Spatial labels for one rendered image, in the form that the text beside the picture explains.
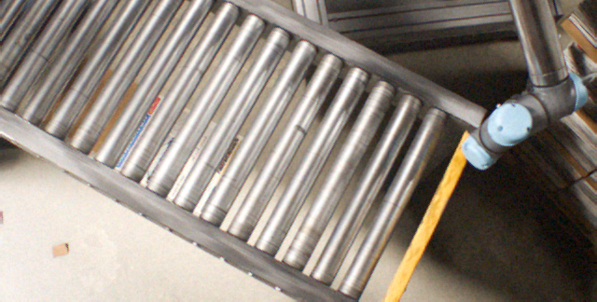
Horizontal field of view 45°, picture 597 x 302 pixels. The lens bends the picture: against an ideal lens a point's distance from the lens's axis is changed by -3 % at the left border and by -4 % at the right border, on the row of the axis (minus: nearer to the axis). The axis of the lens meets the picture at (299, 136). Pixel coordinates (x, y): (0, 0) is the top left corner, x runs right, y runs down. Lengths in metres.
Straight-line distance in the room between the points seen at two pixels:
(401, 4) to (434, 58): 0.27
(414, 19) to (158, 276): 1.12
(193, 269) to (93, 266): 0.31
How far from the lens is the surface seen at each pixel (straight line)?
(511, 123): 1.43
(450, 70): 2.56
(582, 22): 1.71
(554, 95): 1.50
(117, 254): 2.39
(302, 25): 1.67
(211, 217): 1.55
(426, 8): 2.38
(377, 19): 2.33
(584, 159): 2.11
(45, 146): 1.65
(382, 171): 1.59
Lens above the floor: 2.33
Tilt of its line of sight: 75 degrees down
